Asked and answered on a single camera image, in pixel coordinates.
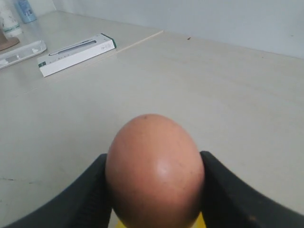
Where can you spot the white green pen box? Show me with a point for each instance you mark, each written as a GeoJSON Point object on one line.
{"type": "Point", "coordinates": [76, 53]}

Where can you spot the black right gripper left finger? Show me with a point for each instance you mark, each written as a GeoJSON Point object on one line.
{"type": "Point", "coordinates": [83, 204]}

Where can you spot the blue bottle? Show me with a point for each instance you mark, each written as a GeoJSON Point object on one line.
{"type": "Point", "coordinates": [25, 11]}

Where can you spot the brown round base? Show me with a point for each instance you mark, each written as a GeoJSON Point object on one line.
{"type": "Point", "coordinates": [6, 43]}

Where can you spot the white bottle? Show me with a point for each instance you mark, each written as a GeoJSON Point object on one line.
{"type": "Point", "coordinates": [8, 22]}

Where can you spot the yellow plastic egg tray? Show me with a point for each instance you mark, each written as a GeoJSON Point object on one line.
{"type": "Point", "coordinates": [199, 223]}

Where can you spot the clear plastic package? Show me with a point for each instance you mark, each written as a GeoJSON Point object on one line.
{"type": "Point", "coordinates": [22, 53]}

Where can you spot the brown egg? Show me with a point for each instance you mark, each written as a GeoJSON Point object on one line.
{"type": "Point", "coordinates": [155, 174]}

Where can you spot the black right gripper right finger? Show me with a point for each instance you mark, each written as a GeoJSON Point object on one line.
{"type": "Point", "coordinates": [228, 202]}

